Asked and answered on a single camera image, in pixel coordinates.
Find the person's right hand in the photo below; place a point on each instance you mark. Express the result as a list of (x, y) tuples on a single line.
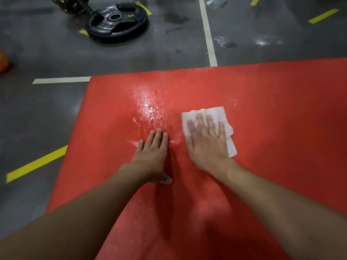
[(208, 151)]

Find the person's left hand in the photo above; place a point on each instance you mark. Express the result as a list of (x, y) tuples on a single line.
[(151, 159)]

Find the white wet wipe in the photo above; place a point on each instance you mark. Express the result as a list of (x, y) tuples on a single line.
[(217, 112)]

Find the red mat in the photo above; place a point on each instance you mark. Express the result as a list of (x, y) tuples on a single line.
[(284, 105)]

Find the person's left forearm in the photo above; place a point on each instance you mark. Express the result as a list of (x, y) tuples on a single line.
[(67, 216)]

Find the person's right forearm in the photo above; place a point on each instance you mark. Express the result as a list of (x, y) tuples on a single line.
[(290, 211)]

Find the long yellow tape strip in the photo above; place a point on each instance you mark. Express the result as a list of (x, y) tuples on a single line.
[(36, 164)]

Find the black weight plate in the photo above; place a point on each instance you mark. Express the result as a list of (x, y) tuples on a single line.
[(116, 24)]

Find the gold black dumbbell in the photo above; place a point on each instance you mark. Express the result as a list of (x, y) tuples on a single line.
[(71, 5)]

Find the orange kettlebell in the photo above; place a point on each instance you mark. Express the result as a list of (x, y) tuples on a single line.
[(4, 62)]

